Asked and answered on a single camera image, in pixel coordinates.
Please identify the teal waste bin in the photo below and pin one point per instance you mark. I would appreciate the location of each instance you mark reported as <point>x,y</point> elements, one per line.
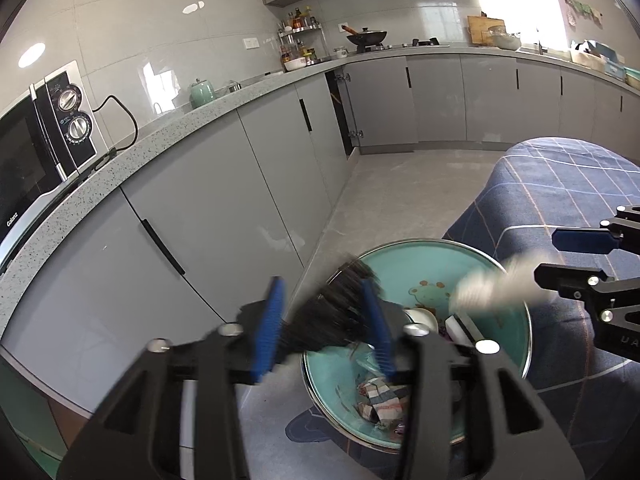
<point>415,265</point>

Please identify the metal spice rack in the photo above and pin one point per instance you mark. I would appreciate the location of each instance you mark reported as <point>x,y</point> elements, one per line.
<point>300,30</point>

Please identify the bright window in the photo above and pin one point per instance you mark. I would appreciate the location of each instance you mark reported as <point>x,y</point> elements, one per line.
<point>520,0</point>

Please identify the white sponge block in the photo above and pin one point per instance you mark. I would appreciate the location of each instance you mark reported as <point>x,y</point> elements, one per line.
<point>457,327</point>

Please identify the black wok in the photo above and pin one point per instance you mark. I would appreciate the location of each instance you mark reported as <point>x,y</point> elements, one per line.
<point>367,38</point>

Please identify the metal faucet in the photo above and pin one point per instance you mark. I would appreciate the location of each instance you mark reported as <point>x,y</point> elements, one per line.
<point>540,42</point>

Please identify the green ceramic jar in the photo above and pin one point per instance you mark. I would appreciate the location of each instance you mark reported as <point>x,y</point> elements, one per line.
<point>202,94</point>

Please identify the silver microwave oven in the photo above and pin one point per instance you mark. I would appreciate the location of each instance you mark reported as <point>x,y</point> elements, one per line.
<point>30,160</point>

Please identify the white bowl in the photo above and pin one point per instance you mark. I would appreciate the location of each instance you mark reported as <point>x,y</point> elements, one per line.
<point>295,64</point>

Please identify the blue plaid tablecloth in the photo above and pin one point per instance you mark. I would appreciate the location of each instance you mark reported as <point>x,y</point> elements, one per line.
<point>550,185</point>

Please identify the small metal cup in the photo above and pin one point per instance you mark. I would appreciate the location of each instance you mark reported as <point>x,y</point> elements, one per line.
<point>235,87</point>

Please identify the plaid cloth rag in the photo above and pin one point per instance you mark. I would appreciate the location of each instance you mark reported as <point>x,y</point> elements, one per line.
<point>382,400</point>

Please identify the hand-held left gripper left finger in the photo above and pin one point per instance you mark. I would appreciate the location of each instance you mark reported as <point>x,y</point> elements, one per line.
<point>267,330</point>

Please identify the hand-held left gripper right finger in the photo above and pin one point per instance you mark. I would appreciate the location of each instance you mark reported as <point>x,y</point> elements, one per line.
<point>377,330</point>

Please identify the gas stove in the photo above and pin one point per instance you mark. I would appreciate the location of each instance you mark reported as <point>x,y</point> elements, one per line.
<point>425,42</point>

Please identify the teal basin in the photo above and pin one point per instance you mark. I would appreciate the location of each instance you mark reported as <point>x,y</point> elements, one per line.
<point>633,76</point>

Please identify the white wall switch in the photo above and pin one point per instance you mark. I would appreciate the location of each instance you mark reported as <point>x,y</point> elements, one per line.
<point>251,43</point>

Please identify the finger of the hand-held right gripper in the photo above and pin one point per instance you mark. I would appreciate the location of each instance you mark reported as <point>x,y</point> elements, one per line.
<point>570,277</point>
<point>585,241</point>

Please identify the white tissue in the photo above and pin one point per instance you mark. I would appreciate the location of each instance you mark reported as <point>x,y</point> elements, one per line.
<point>490,287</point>

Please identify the dish rack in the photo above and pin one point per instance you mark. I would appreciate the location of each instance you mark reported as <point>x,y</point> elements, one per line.
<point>597,57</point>

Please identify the glass bowl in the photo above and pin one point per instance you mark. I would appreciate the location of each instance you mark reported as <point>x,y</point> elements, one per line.
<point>505,40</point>

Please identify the hanging green cloths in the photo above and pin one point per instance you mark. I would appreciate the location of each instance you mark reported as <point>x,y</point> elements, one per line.
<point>582,10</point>

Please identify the white paper cup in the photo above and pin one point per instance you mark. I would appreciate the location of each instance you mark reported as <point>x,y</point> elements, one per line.
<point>420,320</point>

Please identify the wooden cutting board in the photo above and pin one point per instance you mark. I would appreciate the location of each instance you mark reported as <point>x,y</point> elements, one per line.
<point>477,27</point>

